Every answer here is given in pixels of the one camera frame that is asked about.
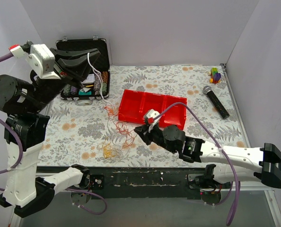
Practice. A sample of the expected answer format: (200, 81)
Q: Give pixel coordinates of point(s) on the floral patterned mat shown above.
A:
(89, 132)

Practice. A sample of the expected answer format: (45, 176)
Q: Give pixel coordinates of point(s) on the black poker chip case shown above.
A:
(97, 84)

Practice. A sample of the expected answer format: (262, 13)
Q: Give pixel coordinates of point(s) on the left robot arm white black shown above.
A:
(25, 126)

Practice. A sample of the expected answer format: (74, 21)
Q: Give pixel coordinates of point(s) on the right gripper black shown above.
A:
(148, 133)

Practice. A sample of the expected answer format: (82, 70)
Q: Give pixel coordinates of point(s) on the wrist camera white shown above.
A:
(151, 118)
(42, 60)

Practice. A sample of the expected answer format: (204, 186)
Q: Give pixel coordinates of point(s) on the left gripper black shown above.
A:
(58, 71)

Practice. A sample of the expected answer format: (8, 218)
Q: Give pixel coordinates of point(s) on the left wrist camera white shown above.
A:
(42, 60)

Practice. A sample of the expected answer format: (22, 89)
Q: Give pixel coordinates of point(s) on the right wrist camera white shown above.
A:
(151, 118)

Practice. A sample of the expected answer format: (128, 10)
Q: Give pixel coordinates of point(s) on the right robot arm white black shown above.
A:
(224, 164)

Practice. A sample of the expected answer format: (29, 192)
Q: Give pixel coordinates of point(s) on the black microphone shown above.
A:
(216, 102)

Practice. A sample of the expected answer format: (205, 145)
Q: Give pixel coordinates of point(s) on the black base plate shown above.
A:
(136, 182)

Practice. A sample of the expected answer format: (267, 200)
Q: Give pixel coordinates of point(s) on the colourful toy block train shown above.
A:
(215, 76)

